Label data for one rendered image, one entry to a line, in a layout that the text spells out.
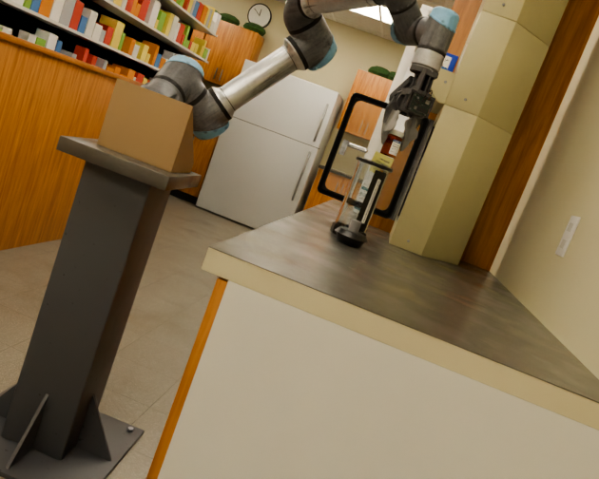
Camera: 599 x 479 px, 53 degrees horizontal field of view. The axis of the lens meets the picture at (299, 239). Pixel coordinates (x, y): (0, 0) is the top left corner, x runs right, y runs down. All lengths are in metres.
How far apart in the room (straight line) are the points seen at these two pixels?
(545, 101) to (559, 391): 1.56
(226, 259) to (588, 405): 0.59
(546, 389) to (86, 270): 1.28
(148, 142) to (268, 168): 5.27
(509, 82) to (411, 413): 1.32
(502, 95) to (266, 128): 5.15
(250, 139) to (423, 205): 5.20
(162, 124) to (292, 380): 0.97
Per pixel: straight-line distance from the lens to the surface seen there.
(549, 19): 2.18
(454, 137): 1.98
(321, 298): 0.96
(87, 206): 1.80
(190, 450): 1.09
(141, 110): 1.78
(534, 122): 2.40
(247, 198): 7.06
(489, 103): 2.02
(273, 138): 7.00
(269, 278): 0.97
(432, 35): 1.63
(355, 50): 7.70
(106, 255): 1.80
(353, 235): 1.56
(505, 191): 2.38
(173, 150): 1.74
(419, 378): 0.98
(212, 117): 1.93
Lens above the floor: 1.15
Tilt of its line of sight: 9 degrees down
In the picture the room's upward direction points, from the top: 20 degrees clockwise
